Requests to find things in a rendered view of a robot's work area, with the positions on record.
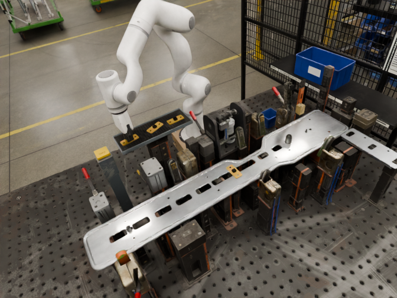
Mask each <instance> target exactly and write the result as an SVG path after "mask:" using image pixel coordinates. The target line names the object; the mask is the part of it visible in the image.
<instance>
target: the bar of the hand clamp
mask: <svg viewBox="0 0 397 298"><path fill-rule="evenodd" d="M294 89H295V85H292V82H286V83H284V109H286V110H287V114H288V107H289V109H290V111H289V112H290V113H291V112H292V90H294Z"/></svg>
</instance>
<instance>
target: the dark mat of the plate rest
mask: <svg viewBox="0 0 397 298"><path fill-rule="evenodd" d="M179 115H182V116H183V117H184V119H182V120H180V121H178V122H176V123H174V124H172V125H169V124H168V123H167V121H168V120H170V119H172V118H174V117H176V116H179ZM188 121H191V120H190V119H189V118H188V117H187V116H186V115H185V114H184V113H183V112H182V111H180V110H179V109H178V110H176V111H174V112H172V113H169V114H167V115H164V116H162V117H160V118H158V119H155V120H153V121H151V122H148V123H146V124H143V125H141V126H140V127H137V128H134V129H133V130H131V131H132V133H133V135H134V134H136V135H137V136H138V137H139V138H138V139H137V140H135V141H133V142H131V143H129V144H127V145H125V146H123V145H122V144H121V143H120V142H121V141H123V140H124V139H125V137H124V136H123V134H121V135H118V136H116V137H114V139H115V140H116V142H117V143H118V145H119V146H120V148H121V150H122V151H125V150H127V149H129V148H132V147H134V146H136V145H138V144H140V143H142V142H145V141H147V140H149V139H151V138H154V137H156V136H158V135H160V134H162V133H165V132H167V131H169V130H171V129H173V128H175V127H178V126H180V125H182V124H185V123H186V122H188ZM157 122H160V123H163V126H161V127H160V128H158V129H157V130H156V131H155V132H153V133H152V134H151V133H149V132H147V129H149V128H150V127H152V126H153V125H154V124H156V123H157Z"/></svg>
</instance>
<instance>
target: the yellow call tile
mask: <svg viewBox="0 0 397 298"><path fill-rule="evenodd" d="M94 154H95V156H96V158H97V160H100V159H102V158H104V157H107V156H109V155H110V152H109V150H108V149H107V147H106V146H105V147H102V148H100V149H98V150H96V151H94Z"/></svg>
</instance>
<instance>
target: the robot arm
mask: <svg viewBox="0 0 397 298"><path fill-rule="evenodd" d="M194 26H195V17H194V15H193V14H192V13H191V12H190V11H189V10H188V9H186V8H184V7H181V6H179V5H175V4H171V3H169V2H165V1H162V0H141V1H140V3H139V4H138V6H137V8H136V10H135V12H134V14H133V16H132V18H131V21H130V23H129V25H128V27H127V29H126V31H125V34H124V36H123V39H122V41H121V43H120V45H119V47H118V50H117V54H116V55H117V58H118V60H119V61H120V62H121V63H123V64H124V65H126V66H127V76H126V79H125V82H124V83H122V82H121V81H120V79H119V76H118V73H117V72H116V71H114V70H105V71H103V72H101V73H99V74H98V75H97V76H96V80H97V83H98V85H99V88H100V91H101V93H102V96H103V98H104V100H105V103H106V106H107V108H108V111H109V112H110V113H111V114H112V116H113V120H114V122H115V125H116V126H117V127H118V128H119V130H120V131H121V132H122V133H123V136H124V137H125V139H126V140H127V142H130V141H132V140H134V137H133V133H132V131H131V129H132V130H133V125H132V122H131V119H130V117H129V114H128V112H127V109H128V105H130V104H132V103H133V102H134V101H135V99H136V97H137V96H138V93H139V91H140V88H141V85H142V81H143V73H142V69H141V67H140V64H139V57H140V55H141V53H142V51H143V49H144V46H145V44H146V42H147V39H148V37H149V35H150V33H151V31H152V29H154V31H155V33H156V34H157V35H158V36H159V38H160V39H162V41H163V42H164V43H165V44H166V45H167V46H168V48H169V49H170V52H171V55H172V58H173V62H174V73H173V78H172V82H171V83H172V86H173V88H174V89H175V90H176V91H177V92H180V93H183V94H186V95H190V96H192V98H188V99H186V100H185V101H184V102H183V111H184V112H185V113H186V114H187V115H188V116H189V117H190V118H191V119H192V117H191V115H190V114H189V112H190V111H193V113H194V114H195V116H196V118H197V121H198V123H199V124H200V126H201V128H202V129H204V125H203V101H204V99H205V98H206V97H207V96H208V94H209V93H210V91H211V84H210V82H209V80H208V79H206V78H205V77H203V76H199V75H196V74H191V73H188V72H187V69H188V68H189V67H190V66H191V64H192V55H191V50H190V46H189V44H188V42H187V40H186V39H185V38H184V37H183V36H182V35H181V34H180V33H189V32H190V31H191V30H192V29H193V28H194ZM200 135H201V133H200V129H199V127H198V126H197V124H196V122H195V121H194V120H193V123H192V124H190V125H188V126H186V127H185V128H184V129H183V130H182V132H181V137H182V139H183V140H186V139H188V138H190V137H192V136H193V137H194V138H196V137H198V136H200Z"/></svg>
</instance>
